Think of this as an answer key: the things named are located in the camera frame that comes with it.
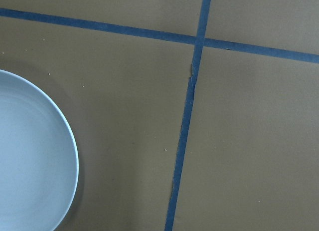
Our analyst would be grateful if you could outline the blue plate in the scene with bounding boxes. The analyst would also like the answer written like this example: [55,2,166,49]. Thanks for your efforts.
[0,71,79,231]

